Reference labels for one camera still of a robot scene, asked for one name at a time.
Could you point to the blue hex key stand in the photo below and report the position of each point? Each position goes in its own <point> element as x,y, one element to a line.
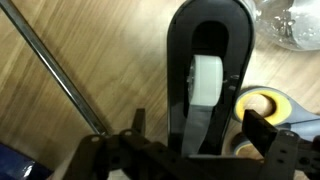
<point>16,165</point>

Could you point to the thin metal rod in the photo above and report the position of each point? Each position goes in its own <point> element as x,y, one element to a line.
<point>53,65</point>

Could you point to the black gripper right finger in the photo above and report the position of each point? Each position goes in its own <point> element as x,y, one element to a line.
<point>283,160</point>

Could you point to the clear plastic bottle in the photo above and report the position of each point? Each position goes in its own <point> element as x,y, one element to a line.
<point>293,23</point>

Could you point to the black tape dispenser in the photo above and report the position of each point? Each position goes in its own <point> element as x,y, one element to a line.
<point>240,33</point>

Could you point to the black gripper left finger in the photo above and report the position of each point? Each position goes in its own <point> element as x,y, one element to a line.
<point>110,156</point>

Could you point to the white tape roll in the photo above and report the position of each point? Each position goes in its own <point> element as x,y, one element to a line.
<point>206,80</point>

